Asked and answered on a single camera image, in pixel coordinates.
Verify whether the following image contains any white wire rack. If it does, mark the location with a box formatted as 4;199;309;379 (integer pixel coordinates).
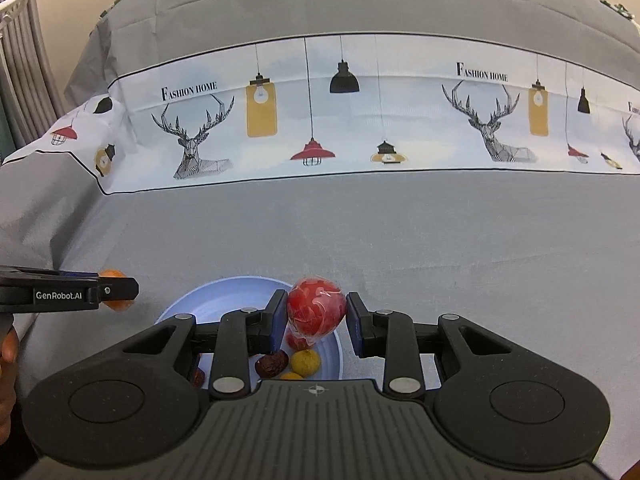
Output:
0;0;39;28

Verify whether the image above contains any red plastic-wrapped apple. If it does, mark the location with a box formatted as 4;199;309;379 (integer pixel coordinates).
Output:
286;275;348;347

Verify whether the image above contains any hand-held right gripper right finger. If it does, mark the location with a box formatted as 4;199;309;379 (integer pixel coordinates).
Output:
346;291;516;396

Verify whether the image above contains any blue bowl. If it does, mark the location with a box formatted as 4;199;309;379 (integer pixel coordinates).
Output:
154;276;344;384

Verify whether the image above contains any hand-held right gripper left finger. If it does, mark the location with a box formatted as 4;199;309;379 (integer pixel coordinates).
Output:
122;290;289;401

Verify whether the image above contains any grey curtain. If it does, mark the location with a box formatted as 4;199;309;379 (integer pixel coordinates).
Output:
0;0;67;147

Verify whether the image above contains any small red fruit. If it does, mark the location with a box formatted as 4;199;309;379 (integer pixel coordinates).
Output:
285;329;313;352

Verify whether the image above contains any person's left hand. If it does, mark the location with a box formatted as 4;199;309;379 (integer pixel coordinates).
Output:
0;331;21;443

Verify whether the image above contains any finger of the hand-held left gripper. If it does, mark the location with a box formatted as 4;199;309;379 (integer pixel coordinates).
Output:
0;266;101;285
0;276;140;313

